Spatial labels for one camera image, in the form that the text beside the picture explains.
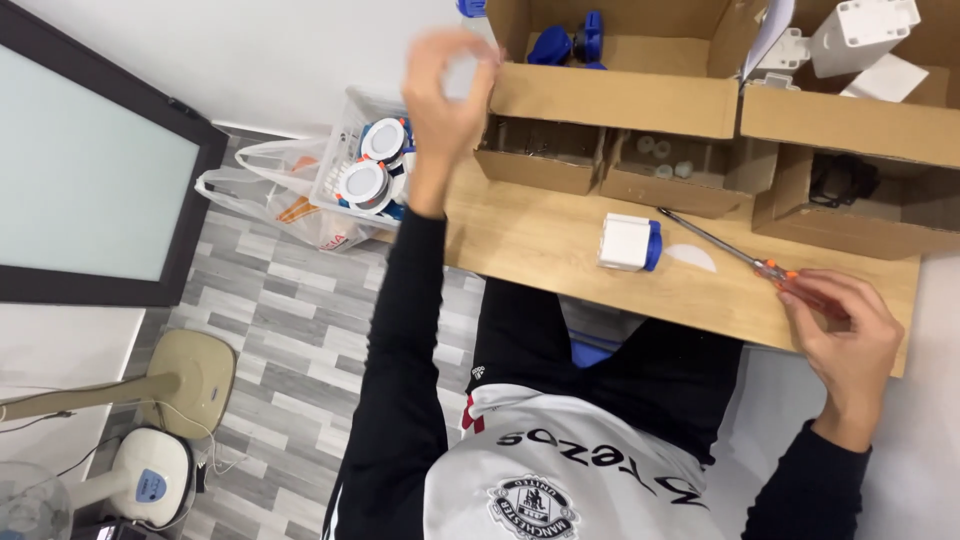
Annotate frosted glass door, dark frame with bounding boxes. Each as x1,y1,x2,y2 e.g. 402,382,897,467
0,0,231,309

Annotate person's black shorts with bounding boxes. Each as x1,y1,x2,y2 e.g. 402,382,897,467
465,276,745,466

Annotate white semicircular plastic cover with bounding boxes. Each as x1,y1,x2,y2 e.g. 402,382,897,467
664,243,718,274

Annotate large cardboard box, white parts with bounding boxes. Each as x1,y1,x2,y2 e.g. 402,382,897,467
739,0,960,169

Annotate blue stool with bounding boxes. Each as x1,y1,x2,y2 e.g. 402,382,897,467
568,336,625,370

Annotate clear plastic storage bin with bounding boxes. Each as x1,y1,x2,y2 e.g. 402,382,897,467
308,85,421,231

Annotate person's left hand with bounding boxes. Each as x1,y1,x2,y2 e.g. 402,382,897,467
401,28,505,220

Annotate small cardboard box, white caps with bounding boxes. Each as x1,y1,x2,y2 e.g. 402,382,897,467
599,129,780,221

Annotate white fan base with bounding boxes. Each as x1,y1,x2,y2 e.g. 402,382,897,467
66,426,197,531

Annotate beige fan base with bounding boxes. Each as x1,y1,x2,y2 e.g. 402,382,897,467
0,327,238,441

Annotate white power cable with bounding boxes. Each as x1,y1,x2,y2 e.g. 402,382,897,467
0,384,249,481

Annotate person's white jersey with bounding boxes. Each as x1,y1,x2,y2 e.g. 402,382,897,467
423,383,727,540

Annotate black cables bundle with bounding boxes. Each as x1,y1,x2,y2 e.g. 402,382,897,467
808,153,883,210

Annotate grey fan grill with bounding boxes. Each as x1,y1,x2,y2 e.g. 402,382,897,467
0,460,75,540

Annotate small white plastic caps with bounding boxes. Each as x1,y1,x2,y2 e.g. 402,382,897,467
635,134,696,180

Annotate orange handled screwdriver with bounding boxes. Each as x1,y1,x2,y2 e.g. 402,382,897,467
657,207,852,324

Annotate blue plastic parts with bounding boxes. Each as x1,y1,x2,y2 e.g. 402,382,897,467
526,10,607,71

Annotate white plastic bracket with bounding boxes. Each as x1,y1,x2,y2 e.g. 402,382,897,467
750,28,813,91

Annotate white and blue plastic housing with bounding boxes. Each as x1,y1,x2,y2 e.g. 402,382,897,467
597,213,664,273

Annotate white paper sheet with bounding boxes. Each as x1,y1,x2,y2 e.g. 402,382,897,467
741,0,797,81

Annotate person's right hand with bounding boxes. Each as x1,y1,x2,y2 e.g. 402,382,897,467
776,268,906,453

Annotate round white downlight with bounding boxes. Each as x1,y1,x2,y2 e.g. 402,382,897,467
334,158,394,216
359,117,411,168

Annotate small cardboard box, black cables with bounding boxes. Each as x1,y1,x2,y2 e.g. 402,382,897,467
751,143,960,262

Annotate large cardboard box, blue parts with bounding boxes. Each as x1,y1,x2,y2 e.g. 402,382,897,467
486,0,774,141

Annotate white plastic shopping bag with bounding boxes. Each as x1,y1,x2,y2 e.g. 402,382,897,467
194,136,385,254

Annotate tall white plastic housing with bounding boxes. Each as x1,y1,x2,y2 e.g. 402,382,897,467
809,0,922,80

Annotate flat white plastic block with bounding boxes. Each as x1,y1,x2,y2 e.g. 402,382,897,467
839,53,930,104

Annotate small cardboard box, screws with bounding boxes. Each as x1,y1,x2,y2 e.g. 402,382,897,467
473,115,607,197

